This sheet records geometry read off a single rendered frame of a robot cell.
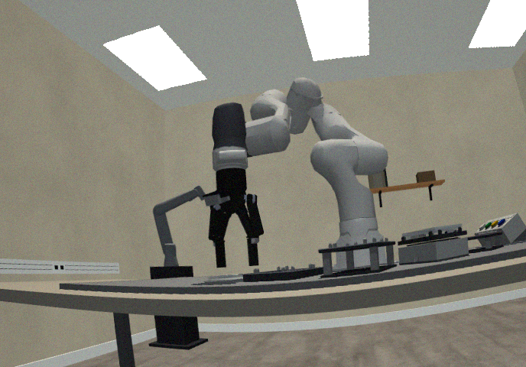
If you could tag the white operator button panel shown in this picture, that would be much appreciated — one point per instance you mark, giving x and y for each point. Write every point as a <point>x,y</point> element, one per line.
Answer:
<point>512,227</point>

